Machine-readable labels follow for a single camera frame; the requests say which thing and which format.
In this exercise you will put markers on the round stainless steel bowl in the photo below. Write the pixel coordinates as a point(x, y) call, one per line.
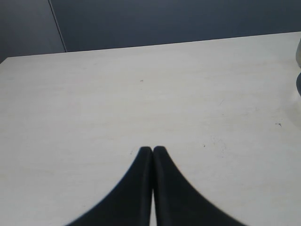
point(298, 84)

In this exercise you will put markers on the shiny steel cup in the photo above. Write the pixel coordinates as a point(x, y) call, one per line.
point(298, 54)

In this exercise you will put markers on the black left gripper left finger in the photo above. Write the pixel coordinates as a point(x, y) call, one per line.
point(129, 202)

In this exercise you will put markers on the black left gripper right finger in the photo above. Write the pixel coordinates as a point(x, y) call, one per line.
point(177, 202)

